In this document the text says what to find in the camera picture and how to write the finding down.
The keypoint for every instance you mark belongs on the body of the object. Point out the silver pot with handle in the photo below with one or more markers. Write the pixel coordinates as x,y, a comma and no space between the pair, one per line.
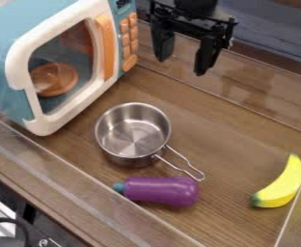
132,134

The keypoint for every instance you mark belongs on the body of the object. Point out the yellow toy banana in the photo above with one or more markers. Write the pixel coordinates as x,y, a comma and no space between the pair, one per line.
280,191

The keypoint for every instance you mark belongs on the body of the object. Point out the blue white toy microwave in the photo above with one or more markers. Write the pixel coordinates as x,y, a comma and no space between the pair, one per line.
86,33

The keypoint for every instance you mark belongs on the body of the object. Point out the purple toy eggplant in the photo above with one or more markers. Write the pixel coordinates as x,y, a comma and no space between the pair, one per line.
176,191

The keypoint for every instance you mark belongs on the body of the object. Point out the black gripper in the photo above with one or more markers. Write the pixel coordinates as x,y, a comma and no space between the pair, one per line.
196,17

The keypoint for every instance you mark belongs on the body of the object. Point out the orange plate inside microwave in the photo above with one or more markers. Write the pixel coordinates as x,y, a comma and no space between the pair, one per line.
53,79

